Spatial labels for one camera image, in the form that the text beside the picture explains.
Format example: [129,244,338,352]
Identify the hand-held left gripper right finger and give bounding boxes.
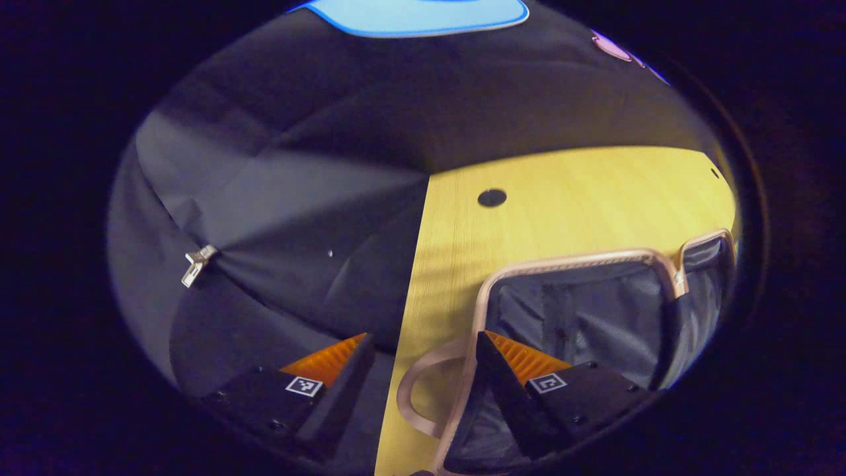
[475,329,656,461]

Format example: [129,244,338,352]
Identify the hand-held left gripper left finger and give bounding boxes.
[198,332,376,463]

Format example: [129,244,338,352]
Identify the pink suitcase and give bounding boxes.
[397,228,738,476]

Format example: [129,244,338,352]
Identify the metal cloth clip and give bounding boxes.
[182,245,219,288]

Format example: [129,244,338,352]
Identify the black backdrop cloth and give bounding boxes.
[109,0,711,473]

